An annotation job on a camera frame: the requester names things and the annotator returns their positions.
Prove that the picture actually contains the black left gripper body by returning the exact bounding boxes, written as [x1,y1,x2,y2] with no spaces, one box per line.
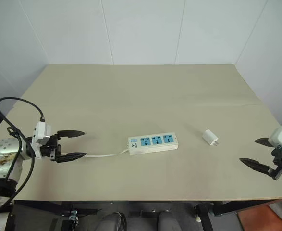
[40,134,63,163]

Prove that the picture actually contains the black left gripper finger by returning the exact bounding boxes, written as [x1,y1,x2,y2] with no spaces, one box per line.
[56,152,88,165]
[56,129,86,140]

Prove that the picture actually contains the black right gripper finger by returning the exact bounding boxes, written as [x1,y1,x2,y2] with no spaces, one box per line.
[254,137,274,148]
[239,157,272,176]

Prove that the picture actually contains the white plug adapter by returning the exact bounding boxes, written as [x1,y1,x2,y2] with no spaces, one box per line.
[202,129,220,147]

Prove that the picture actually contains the white power strip blue sockets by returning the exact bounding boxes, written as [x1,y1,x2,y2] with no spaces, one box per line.
[127,131,180,156]

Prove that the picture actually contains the dark grey rounded shape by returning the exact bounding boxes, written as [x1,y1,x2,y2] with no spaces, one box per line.
[157,210,180,231]
[99,211,127,231]

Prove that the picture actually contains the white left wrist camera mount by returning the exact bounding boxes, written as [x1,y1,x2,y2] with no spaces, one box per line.
[31,121,52,159]

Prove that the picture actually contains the black metal table frame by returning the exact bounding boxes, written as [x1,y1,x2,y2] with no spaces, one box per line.
[12,197,282,231]

